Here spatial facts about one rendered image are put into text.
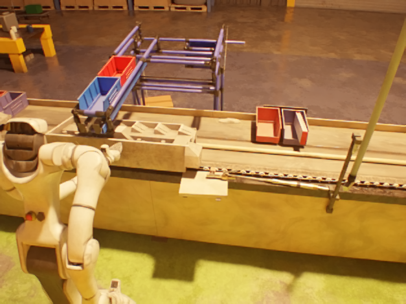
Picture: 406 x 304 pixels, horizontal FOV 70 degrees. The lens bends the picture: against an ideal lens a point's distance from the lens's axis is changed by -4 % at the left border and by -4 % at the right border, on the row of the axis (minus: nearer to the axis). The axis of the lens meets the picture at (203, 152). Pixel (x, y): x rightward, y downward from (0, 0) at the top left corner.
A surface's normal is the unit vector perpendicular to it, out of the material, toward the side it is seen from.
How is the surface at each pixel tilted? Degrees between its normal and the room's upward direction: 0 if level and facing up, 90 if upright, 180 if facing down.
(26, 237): 59
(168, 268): 0
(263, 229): 90
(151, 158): 80
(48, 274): 85
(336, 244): 90
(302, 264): 0
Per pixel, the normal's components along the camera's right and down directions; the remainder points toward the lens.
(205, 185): 0.00, -0.80
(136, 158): -0.14, 0.45
